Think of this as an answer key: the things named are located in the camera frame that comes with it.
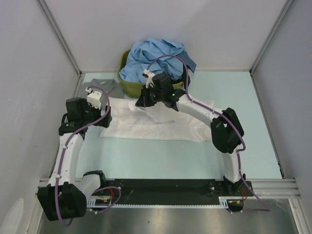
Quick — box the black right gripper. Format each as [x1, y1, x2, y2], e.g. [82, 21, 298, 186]
[136, 85, 165, 108]

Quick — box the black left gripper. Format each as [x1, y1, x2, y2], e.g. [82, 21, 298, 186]
[81, 98, 111, 128]

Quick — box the white long sleeve shirt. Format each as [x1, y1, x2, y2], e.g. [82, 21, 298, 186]
[100, 97, 212, 142]

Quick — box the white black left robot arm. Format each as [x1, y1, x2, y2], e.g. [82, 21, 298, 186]
[37, 94, 112, 222]

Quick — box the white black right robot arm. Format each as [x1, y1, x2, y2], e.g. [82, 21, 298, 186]
[136, 70, 252, 195]

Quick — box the light blue long sleeve shirt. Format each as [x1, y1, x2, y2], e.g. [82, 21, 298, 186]
[119, 38, 185, 83]

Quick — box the olive green plastic basket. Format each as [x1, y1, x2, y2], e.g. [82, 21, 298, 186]
[117, 50, 186, 98]

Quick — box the folded grey polo shirt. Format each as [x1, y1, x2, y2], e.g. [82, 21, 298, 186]
[79, 79, 124, 98]

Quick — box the black garment in basket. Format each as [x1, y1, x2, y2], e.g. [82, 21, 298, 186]
[182, 73, 191, 90]

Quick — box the dark blue patterned shirt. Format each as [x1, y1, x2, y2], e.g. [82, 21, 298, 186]
[180, 51, 197, 73]

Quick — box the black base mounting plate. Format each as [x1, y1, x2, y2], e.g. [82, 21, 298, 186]
[87, 177, 255, 206]

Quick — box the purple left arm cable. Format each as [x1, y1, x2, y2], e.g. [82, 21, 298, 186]
[55, 85, 122, 228]

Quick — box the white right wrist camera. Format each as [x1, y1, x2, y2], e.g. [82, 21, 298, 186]
[142, 69, 155, 88]

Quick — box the white slotted cable duct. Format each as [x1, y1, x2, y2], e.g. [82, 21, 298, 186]
[87, 197, 229, 210]

